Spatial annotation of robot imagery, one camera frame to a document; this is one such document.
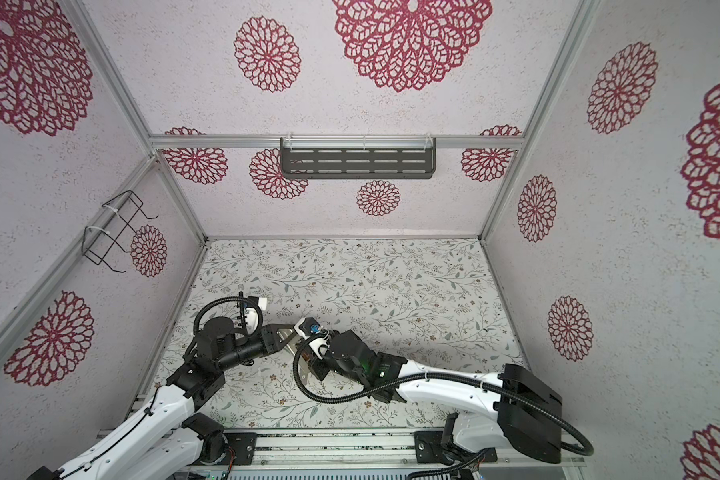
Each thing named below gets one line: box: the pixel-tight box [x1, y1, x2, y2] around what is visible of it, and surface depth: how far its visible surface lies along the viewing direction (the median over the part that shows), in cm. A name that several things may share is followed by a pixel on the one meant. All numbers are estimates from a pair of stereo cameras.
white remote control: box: [277, 329, 301, 356], surface depth 73 cm
